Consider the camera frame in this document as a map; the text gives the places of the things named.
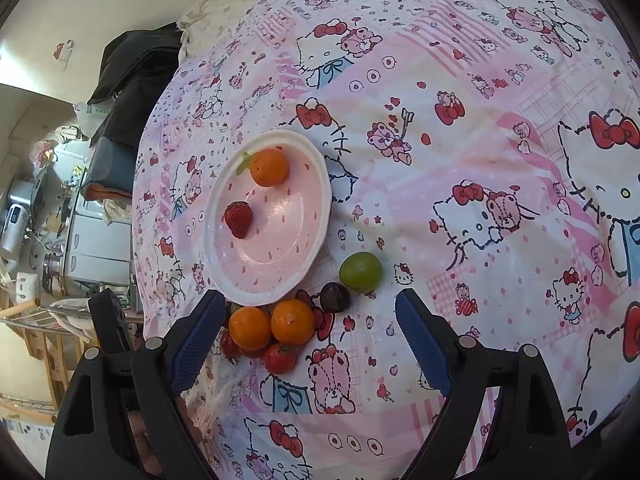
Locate dark blue bag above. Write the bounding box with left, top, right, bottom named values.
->
left=82, top=137, right=138, bottom=201

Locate pink cartoon printed blanket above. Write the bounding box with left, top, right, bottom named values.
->
left=131, top=0, right=640, bottom=480

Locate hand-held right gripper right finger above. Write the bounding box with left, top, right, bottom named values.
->
left=394, top=287, right=573, bottom=480

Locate silver kitchen appliance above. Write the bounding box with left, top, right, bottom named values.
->
left=0, top=180, right=36, bottom=256

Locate orange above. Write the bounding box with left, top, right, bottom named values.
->
left=249, top=147, right=291, bottom=188
left=270, top=298, right=317, bottom=347
left=228, top=306, right=273, bottom=352

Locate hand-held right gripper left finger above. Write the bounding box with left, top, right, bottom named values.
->
left=46, top=289, right=228, bottom=480

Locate black jacket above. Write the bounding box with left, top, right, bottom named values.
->
left=87, top=22, right=183, bottom=146

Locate cherry tomato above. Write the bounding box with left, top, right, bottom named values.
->
left=220, top=330, right=243, bottom=359
left=263, top=342, right=298, bottom=376

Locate dark purple grape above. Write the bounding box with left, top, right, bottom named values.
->
left=320, top=281, right=352, bottom=312

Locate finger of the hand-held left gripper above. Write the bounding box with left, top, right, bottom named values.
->
left=87, top=289, right=132, bottom=356

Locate pink speckled plate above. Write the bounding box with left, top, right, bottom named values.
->
left=201, top=130, right=333, bottom=307

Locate wall sticker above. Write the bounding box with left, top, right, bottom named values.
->
left=54, top=39, right=76, bottom=71

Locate white drawer cabinet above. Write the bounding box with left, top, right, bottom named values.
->
left=65, top=205, right=133, bottom=286

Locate wooden rack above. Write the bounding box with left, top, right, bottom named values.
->
left=0, top=295, right=101, bottom=411

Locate cream duvet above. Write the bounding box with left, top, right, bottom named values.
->
left=177, top=0, right=296, bottom=56

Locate white plastic bag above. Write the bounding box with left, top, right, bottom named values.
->
left=75, top=100, right=108, bottom=136

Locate large green grape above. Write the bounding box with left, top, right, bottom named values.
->
left=338, top=252, right=384, bottom=292

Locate steel pot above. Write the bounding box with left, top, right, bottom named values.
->
left=42, top=252, right=66, bottom=291

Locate white towel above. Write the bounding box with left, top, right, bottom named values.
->
left=50, top=297, right=96, bottom=341

